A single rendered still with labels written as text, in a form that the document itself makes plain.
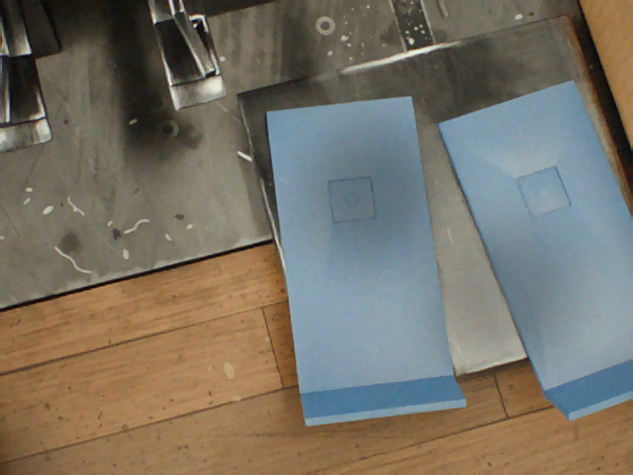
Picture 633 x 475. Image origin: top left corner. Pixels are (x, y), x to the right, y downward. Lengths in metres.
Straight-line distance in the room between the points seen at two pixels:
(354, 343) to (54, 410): 0.14
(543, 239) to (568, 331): 0.04
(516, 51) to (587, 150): 0.06
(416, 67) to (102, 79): 0.16
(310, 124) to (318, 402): 0.13
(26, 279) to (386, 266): 0.17
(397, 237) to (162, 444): 0.15
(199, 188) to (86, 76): 0.08
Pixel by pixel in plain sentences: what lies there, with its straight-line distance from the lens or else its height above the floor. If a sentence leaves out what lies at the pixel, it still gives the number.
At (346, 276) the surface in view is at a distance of 0.61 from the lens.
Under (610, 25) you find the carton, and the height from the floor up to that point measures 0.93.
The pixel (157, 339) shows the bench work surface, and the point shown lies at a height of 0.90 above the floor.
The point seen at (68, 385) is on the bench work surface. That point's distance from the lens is 0.63.
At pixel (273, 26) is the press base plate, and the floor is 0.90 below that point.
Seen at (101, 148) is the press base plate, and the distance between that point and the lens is 0.66.
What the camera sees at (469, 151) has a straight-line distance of 0.63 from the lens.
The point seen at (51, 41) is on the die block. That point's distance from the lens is 0.66.
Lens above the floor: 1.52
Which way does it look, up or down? 75 degrees down
